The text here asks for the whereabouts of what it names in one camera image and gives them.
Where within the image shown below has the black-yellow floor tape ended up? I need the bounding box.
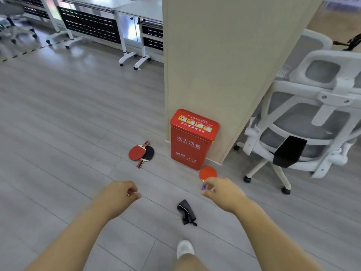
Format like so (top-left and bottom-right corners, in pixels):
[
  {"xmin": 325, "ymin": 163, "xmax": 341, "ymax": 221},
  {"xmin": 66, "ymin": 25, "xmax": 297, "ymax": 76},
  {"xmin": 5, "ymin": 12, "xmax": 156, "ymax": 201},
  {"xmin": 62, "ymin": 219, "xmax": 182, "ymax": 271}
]
[{"xmin": 0, "ymin": 39, "xmax": 61, "ymax": 63}]

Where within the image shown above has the grey white sneaker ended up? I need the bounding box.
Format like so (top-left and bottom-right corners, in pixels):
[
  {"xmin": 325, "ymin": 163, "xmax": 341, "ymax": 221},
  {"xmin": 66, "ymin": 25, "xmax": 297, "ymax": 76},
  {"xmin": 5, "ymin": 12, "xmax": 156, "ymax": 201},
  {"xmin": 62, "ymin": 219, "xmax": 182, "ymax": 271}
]
[{"xmin": 176, "ymin": 240, "xmax": 195, "ymax": 260}]

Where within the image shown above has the dark grey cleaning cloth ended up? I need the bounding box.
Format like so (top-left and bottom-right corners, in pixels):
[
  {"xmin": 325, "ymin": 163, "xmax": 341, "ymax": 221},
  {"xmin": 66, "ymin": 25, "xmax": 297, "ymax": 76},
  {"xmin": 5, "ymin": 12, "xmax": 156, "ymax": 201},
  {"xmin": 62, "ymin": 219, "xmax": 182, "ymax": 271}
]
[{"xmin": 177, "ymin": 199, "xmax": 198, "ymax": 227}]

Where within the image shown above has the red paddle with purple handle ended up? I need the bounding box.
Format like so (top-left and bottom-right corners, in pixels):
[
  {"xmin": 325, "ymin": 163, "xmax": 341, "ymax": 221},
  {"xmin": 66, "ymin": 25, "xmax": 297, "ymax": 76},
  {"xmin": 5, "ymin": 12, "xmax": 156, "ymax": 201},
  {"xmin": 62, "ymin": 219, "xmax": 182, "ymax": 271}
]
[{"xmin": 199, "ymin": 166, "xmax": 218, "ymax": 192}]

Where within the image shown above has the white mesh armchair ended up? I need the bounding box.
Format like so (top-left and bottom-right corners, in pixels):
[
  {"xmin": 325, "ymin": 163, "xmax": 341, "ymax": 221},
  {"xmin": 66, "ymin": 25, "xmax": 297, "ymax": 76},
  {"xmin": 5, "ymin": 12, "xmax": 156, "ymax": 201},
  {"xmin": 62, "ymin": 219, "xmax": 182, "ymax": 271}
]
[{"xmin": 275, "ymin": 29, "xmax": 333, "ymax": 79}]

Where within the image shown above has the person's left forearm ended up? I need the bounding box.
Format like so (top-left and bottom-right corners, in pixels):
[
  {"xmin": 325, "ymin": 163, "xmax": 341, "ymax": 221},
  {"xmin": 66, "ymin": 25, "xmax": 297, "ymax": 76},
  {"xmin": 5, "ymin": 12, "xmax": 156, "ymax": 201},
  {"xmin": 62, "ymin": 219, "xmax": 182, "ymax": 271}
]
[{"xmin": 25, "ymin": 199, "xmax": 124, "ymax": 271}]

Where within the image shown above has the person's left hand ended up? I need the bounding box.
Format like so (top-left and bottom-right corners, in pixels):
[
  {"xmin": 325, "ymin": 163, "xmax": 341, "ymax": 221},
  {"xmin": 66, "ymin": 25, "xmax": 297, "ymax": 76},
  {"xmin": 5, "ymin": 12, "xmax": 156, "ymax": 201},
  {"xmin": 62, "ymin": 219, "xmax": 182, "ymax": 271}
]
[{"xmin": 94, "ymin": 180, "xmax": 143, "ymax": 221}]

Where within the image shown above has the person's right forearm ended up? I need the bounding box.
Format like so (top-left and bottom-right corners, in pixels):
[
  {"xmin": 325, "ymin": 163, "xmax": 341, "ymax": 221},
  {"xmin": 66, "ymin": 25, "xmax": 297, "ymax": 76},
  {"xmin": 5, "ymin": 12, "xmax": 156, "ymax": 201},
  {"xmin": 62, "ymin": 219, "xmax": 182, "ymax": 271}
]
[{"xmin": 233, "ymin": 199, "xmax": 325, "ymax": 271}]

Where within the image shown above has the grey office chair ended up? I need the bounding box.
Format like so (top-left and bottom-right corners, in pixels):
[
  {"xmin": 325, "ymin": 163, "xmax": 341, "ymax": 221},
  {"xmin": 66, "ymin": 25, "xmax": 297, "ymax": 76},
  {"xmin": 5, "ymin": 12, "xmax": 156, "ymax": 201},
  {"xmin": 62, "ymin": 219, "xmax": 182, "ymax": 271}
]
[{"xmin": 0, "ymin": 2, "xmax": 38, "ymax": 44}]

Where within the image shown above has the black table tennis paddle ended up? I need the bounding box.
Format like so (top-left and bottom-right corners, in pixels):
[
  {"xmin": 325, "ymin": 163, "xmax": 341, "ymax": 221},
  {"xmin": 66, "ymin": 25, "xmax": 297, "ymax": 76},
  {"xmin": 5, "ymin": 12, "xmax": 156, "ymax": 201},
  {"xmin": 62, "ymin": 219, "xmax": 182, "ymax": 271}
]
[{"xmin": 136, "ymin": 146, "xmax": 155, "ymax": 169}]

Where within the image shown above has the black camera tripod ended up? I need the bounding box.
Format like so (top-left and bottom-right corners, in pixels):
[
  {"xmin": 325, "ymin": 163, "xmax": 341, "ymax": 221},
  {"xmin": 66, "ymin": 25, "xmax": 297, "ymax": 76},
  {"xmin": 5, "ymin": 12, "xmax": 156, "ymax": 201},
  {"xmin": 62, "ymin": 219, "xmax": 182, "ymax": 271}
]
[{"xmin": 332, "ymin": 33, "xmax": 361, "ymax": 51}]

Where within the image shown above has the red paddle with red-black handle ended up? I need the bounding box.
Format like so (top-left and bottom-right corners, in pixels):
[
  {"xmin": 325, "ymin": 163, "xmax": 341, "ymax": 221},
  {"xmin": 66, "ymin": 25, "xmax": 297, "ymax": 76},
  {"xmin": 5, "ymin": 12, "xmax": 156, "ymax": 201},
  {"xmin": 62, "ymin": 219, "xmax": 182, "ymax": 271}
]
[{"xmin": 128, "ymin": 140, "xmax": 150, "ymax": 161}]

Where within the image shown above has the white folding table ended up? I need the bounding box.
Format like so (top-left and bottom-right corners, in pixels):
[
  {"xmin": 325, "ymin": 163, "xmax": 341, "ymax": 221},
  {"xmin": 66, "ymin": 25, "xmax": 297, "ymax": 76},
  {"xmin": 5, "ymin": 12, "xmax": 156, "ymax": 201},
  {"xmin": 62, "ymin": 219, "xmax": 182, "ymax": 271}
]
[
  {"xmin": 55, "ymin": 0, "xmax": 137, "ymax": 67},
  {"xmin": 11, "ymin": 0, "xmax": 70, "ymax": 45},
  {"xmin": 114, "ymin": 1, "xmax": 164, "ymax": 71}
]

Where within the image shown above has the person's right hand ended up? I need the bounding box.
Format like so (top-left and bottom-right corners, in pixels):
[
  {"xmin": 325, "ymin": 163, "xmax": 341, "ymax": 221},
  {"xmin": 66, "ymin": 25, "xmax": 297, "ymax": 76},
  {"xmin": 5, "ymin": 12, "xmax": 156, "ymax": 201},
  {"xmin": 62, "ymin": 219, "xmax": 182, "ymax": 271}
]
[{"xmin": 200, "ymin": 177, "xmax": 250, "ymax": 214}]

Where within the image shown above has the red fire extinguisher box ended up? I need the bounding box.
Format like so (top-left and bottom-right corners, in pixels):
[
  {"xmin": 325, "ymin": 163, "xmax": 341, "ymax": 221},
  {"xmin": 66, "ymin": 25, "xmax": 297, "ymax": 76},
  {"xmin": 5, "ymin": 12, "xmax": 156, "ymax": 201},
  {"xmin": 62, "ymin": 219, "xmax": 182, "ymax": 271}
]
[{"xmin": 170, "ymin": 109, "xmax": 220, "ymax": 171}]

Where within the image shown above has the white mesh office chair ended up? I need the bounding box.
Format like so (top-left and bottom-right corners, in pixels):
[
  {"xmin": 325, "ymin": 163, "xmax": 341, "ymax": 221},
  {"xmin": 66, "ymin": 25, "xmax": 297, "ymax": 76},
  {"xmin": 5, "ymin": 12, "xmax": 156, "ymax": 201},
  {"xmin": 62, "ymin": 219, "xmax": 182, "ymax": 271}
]
[{"xmin": 233, "ymin": 50, "xmax": 361, "ymax": 195}]

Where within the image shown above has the person's right leg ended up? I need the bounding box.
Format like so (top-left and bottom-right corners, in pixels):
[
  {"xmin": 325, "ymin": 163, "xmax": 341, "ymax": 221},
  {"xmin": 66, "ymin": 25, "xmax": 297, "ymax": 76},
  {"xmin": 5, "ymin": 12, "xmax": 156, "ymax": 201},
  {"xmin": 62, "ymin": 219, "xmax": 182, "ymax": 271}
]
[{"xmin": 174, "ymin": 252, "xmax": 209, "ymax": 271}]

